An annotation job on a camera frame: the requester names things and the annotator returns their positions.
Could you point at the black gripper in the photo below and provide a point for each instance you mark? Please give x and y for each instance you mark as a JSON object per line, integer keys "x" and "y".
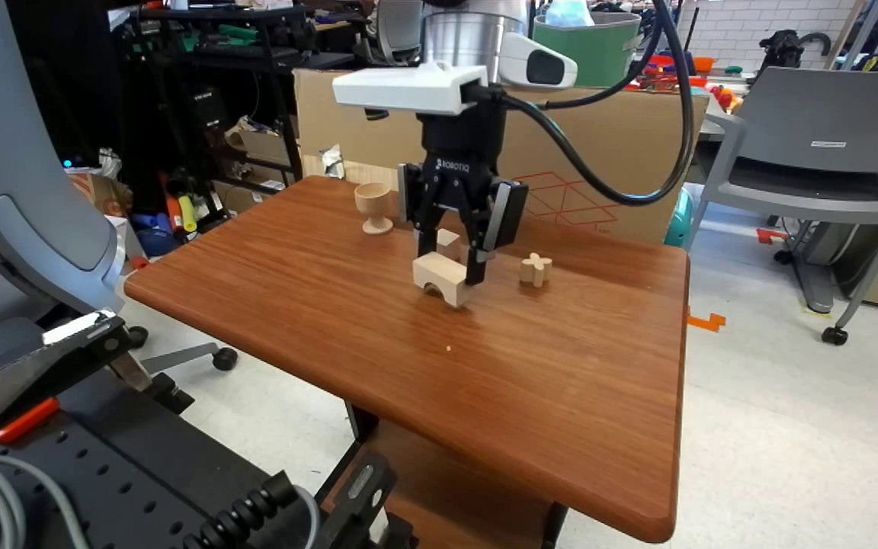
{"x": 463, "y": 142}

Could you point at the rectangular wooden arch block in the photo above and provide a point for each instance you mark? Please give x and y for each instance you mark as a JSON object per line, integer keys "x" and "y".
{"x": 437, "y": 273}

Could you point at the wooden cube block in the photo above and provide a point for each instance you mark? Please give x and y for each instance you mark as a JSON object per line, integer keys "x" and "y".
{"x": 448, "y": 241}

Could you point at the wooden goblet-shaped block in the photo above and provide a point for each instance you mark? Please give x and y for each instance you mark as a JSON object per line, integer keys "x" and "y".
{"x": 374, "y": 198}

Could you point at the wooden cross-shaped block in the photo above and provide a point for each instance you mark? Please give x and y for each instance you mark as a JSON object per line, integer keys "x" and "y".
{"x": 534, "y": 270}

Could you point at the large brown cardboard sheet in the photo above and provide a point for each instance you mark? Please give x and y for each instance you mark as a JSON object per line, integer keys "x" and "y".
{"x": 357, "y": 139}

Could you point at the green chair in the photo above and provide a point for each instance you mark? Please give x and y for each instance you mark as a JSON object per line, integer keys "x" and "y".
{"x": 603, "y": 51}

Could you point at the teal plastic bin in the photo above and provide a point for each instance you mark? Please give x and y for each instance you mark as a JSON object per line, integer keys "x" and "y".
{"x": 679, "y": 219}

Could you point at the black metal shelving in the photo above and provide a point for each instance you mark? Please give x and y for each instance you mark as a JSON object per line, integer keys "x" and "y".
{"x": 205, "y": 112}

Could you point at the chair base with black casters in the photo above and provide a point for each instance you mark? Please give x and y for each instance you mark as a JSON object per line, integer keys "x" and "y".
{"x": 226, "y": 359}

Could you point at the colourful toy pile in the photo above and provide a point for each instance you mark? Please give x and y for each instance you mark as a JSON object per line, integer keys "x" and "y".
{"x": 723, "y": 99}

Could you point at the black bag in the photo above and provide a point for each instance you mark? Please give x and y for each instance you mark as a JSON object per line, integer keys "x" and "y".
{"x": 791, "y": 51}

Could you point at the black ridged pole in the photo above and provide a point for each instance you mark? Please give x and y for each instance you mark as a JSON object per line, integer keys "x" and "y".
{"x": 245, "y": 508}

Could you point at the grey chair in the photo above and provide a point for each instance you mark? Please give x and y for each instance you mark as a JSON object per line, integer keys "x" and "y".
{"x": 823, "y": 117}

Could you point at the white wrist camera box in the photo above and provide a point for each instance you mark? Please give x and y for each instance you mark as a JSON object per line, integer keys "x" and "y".
{"x": 410, "y": 88}

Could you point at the wooden table pedestal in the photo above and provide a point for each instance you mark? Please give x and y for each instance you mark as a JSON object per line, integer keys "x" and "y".
{"x": 460, "y": 478}

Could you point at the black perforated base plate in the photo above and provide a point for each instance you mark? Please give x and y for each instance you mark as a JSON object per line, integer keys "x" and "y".
{"x": 135, "y": 478}

